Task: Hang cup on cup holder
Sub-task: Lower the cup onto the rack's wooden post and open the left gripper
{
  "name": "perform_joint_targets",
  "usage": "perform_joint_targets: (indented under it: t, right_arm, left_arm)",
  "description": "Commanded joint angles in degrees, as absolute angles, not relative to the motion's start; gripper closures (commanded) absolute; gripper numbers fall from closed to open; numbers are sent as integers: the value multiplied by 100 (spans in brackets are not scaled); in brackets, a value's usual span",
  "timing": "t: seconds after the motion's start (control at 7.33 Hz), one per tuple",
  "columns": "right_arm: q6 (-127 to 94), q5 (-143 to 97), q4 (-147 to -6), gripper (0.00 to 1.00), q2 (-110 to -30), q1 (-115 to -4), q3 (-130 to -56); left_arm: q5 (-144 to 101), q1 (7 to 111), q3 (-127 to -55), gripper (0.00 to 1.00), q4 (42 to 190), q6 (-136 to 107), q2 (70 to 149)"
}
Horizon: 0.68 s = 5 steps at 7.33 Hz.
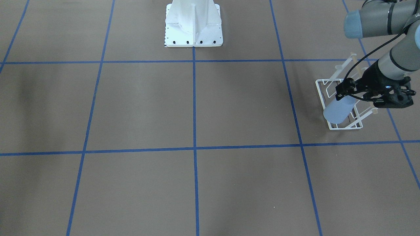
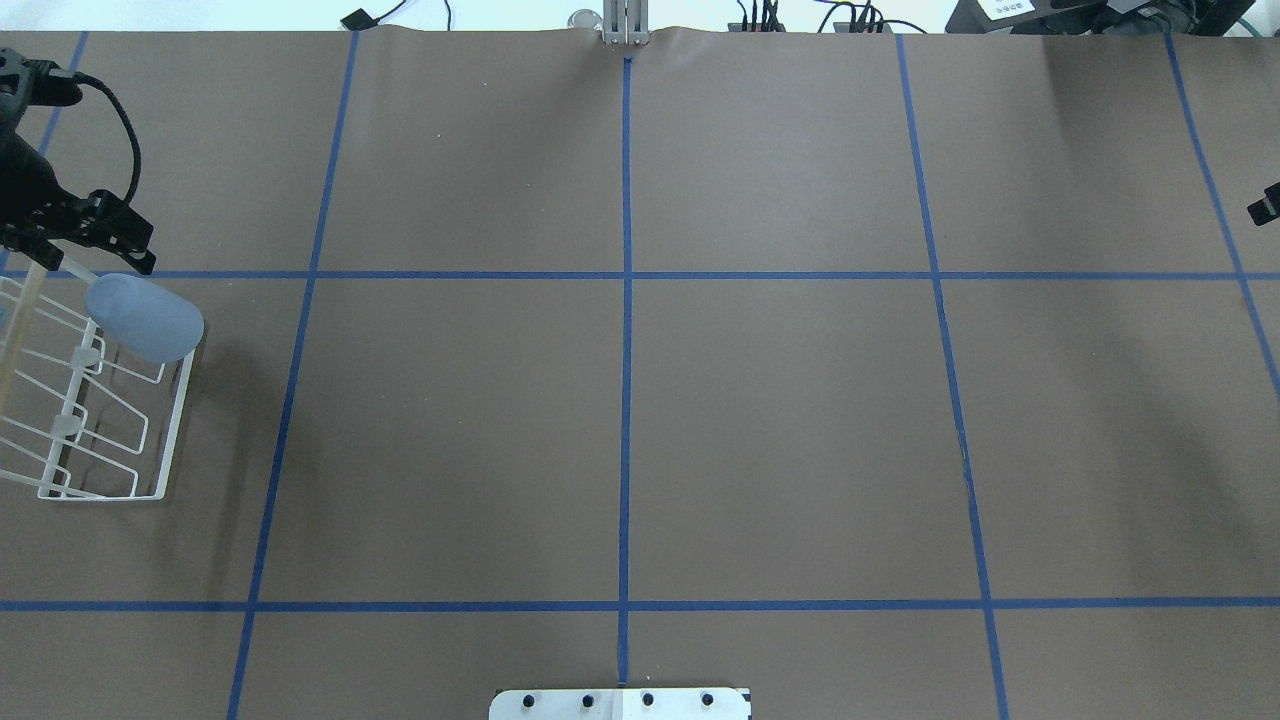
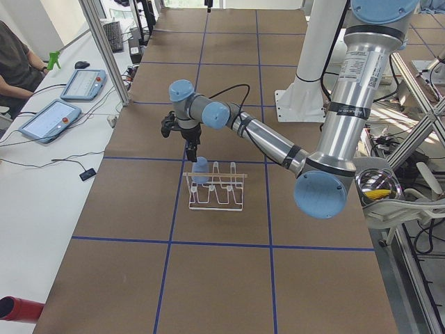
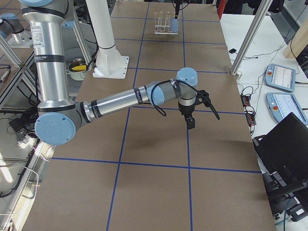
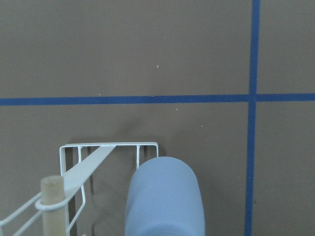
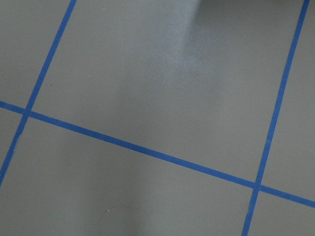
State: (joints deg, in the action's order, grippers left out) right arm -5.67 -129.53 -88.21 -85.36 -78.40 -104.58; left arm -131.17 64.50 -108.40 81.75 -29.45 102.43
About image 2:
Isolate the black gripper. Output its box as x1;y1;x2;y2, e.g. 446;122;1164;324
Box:
3;190;156;275

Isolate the light blue plastic cup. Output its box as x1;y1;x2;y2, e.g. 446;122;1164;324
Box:
84;273;206;364

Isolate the black box with label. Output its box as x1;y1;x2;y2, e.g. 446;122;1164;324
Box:
943;1;1107;36

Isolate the small black device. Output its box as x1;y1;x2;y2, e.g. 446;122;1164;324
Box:
340;8;379;33

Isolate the white wire cup holder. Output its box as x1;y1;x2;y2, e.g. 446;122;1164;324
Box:
1;260;202;503

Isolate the aluminium frame post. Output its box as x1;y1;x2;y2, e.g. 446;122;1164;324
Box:
600;0;650;46

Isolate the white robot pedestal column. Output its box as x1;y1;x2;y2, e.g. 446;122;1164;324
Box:
488;687;753;719

